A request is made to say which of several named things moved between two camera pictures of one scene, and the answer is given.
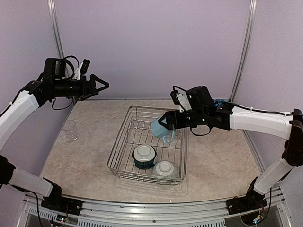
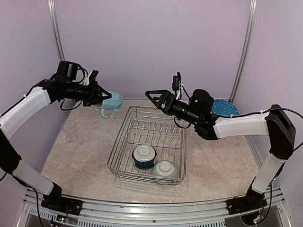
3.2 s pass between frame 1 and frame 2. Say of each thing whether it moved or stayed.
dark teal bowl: stayed
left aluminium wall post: stayed
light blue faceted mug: moved
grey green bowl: stayed
